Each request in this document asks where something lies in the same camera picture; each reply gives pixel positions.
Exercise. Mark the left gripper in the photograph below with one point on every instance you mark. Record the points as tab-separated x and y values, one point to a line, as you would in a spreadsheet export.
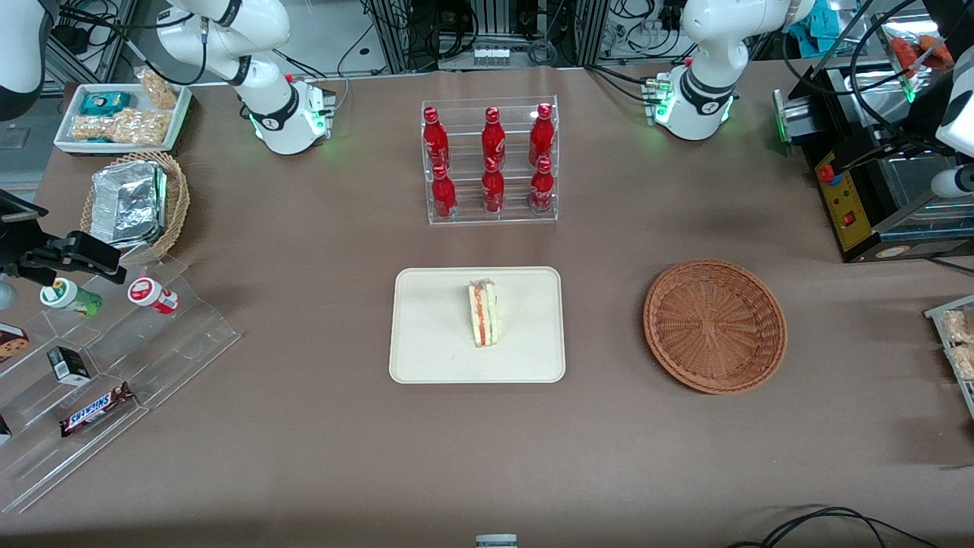
921	130

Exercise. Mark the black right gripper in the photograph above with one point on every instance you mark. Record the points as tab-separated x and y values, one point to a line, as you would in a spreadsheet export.
15	247

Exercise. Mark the triangle sandwich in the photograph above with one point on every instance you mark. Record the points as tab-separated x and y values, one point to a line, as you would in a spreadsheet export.
485	316

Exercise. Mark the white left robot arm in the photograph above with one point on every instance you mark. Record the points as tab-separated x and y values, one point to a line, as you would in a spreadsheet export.
711	53

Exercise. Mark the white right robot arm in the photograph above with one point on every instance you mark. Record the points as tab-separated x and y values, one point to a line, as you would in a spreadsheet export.
266	84

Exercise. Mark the light wicker basket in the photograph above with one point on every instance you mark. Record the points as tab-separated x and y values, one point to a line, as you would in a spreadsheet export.
176	205

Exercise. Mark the clear tray of rice snacks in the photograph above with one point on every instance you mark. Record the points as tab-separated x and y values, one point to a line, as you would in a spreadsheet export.
937	313

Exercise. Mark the white snack tray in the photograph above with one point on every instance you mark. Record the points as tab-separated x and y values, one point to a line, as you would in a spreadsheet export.
179	125

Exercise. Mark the brown round wicker basket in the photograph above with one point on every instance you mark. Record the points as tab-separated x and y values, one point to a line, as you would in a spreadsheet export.
715	327

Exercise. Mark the cream rectangular tray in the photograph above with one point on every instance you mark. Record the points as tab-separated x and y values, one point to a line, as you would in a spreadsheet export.
434	342

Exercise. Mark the green lidded snack cup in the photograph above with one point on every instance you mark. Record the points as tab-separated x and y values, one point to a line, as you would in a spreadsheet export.
68	295

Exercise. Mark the red lidded snack cup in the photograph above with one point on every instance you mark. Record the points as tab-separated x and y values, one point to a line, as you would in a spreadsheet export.
151	294

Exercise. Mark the silver foil packet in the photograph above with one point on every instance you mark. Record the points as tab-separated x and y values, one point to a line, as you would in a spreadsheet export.
125	202

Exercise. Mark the black food warmer display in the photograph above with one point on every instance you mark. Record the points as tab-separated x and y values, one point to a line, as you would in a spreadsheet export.
860	198

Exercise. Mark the small black box with barcode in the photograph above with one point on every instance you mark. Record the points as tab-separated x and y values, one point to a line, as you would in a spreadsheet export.
70	365

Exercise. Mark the brown cookie box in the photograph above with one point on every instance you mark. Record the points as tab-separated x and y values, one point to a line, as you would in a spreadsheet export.
12	344

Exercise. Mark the clear acrylic tiered stand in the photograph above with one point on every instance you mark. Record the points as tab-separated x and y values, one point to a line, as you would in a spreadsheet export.
175	358

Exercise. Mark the red emergency stop button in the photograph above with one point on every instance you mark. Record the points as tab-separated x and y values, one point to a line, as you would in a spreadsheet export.
828	173

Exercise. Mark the large clear bag of nuts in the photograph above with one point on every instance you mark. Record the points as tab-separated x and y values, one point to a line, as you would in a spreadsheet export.
122	127

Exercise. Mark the orange food in display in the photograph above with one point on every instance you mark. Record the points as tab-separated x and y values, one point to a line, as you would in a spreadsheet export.
913	53

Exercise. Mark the wrapped rice snack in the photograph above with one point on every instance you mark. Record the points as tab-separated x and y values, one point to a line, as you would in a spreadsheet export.
965	362
960	327

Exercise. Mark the Snickers chocolate bar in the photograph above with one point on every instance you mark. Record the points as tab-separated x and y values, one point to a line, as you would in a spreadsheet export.
97	409

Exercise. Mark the teal snack packet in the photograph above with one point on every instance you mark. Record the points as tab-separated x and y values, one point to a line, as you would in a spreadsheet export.
105	103

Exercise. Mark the red cola bottle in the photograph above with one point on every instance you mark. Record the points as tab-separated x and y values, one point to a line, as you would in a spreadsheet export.
434	137
444	194
542	133
493	190
493	137
542	189

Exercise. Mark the clear acrylic bottle rack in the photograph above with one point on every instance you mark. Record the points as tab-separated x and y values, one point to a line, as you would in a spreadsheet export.
464	114

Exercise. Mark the white power strip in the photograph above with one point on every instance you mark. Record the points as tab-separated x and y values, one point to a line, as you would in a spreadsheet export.
491	56

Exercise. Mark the small grey device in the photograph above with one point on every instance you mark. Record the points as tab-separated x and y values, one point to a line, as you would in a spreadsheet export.
496	541

